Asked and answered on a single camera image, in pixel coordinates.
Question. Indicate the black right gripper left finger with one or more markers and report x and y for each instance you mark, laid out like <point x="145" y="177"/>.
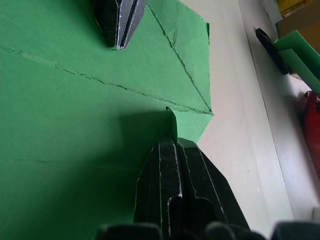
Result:
<point x="155" y="180"/>

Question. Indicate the red snack bag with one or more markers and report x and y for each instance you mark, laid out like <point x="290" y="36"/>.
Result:
<point x="312" y="122"/>

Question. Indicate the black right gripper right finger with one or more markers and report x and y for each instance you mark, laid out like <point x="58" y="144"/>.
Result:
<point x="205" y="182"/>

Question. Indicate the folded green paper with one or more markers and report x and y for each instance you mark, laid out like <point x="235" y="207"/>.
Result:
<point x="302" y="57"/>

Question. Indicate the brown cardboard box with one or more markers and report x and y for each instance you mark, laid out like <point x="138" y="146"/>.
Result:
<point x="306" y="22"/>

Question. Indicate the yellow candy box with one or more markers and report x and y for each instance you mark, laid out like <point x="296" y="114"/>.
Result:
<point x="287" y="7"/>

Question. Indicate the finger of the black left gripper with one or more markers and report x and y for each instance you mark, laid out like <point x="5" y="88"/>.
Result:
<point x="137" y="20"/>
<point x="107" y="20"/>

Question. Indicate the green paper sheet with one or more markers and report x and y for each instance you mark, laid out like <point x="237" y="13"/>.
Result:
<point x="62" y="100"/>

